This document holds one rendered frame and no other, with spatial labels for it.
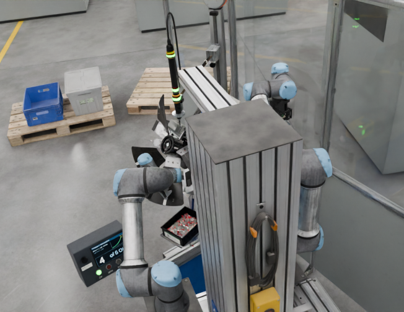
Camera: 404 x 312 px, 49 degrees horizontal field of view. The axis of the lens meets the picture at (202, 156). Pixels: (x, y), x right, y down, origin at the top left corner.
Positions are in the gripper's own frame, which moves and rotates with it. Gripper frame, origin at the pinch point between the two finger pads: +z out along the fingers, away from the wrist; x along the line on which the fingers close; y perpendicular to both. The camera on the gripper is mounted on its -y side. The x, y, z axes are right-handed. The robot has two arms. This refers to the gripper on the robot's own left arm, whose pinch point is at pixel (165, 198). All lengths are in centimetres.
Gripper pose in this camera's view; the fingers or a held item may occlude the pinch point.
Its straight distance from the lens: 261.2
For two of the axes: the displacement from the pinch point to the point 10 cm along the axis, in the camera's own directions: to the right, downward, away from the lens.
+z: 3.2, 6.5, 6.9
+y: 7.5, -6.1, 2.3
